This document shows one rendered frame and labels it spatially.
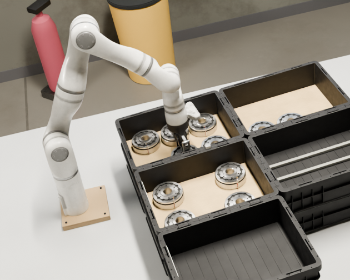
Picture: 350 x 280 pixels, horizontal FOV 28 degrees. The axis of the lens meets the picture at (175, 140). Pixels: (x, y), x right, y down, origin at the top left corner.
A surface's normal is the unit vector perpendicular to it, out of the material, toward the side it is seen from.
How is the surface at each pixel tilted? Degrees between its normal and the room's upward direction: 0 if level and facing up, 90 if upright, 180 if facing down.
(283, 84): 90
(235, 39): 0
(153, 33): 93
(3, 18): 90
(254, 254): 0
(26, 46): 90
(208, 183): 0
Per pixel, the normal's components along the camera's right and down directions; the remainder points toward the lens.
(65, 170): 0.35, 0.54
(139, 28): -0.03, 0.69
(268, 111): -0.14, -0.76
